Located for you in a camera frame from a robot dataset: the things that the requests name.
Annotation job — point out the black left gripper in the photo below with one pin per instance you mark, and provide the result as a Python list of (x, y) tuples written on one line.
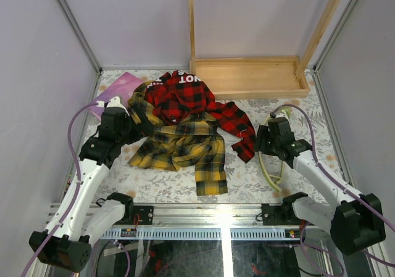
[(139, 126)]

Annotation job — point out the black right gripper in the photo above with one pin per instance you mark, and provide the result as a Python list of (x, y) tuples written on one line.
[(261, 136)]

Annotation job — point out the cream clothes hanger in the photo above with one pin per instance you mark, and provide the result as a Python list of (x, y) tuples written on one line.
[(273, 180)]

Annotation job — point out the red black plaid shirt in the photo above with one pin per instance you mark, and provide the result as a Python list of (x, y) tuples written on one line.
[(178, 95)]

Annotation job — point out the green clothes hanger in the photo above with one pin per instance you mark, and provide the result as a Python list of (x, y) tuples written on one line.
[(283, 112)]

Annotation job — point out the yellow plaid shirt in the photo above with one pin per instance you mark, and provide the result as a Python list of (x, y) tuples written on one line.
[(193, 142)]

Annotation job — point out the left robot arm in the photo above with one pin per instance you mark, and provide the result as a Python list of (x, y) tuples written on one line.
[(93, 164)]

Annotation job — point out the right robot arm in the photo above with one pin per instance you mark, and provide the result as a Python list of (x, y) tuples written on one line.
[(351, 218)]

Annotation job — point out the purple folded cloth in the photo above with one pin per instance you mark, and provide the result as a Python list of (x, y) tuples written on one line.
[(123, 87)]

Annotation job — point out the wooden clothes rack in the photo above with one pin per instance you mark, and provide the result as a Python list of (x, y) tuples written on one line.
[(258, 77)]

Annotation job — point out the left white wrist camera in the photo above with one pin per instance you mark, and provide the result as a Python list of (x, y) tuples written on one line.
[(113, 102)]

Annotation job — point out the aluminium mounting rail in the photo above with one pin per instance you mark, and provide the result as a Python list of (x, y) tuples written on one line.
[(213, 218)]

